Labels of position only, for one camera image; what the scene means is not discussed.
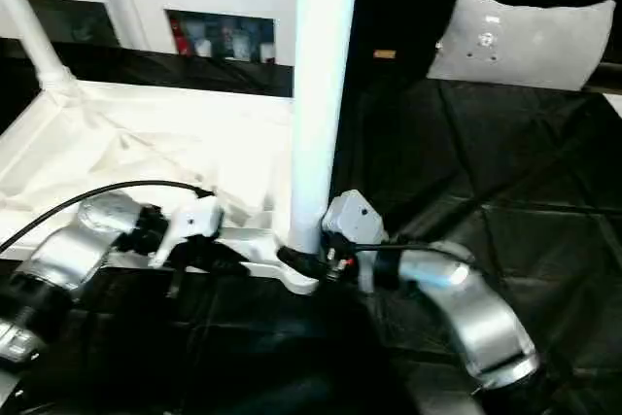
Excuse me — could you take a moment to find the white plastic table top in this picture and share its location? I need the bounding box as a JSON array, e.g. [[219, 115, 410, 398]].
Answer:
[[0, 78, 323, 295]]

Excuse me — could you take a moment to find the white plastic table leg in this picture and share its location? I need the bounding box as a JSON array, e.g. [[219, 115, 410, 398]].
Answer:
[[285, 0, 364, 260], [0, 0, 77, 93]]

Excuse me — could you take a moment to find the black work mat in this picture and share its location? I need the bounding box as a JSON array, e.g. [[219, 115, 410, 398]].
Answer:
[[0, 35, 622, 415]]

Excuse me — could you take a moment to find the red box in cabinet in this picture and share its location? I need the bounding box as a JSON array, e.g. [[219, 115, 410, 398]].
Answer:
[[172, 18, 190, 55]]

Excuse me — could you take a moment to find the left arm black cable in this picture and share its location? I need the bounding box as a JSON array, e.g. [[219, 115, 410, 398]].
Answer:
[[0, 180, 216, 252]]

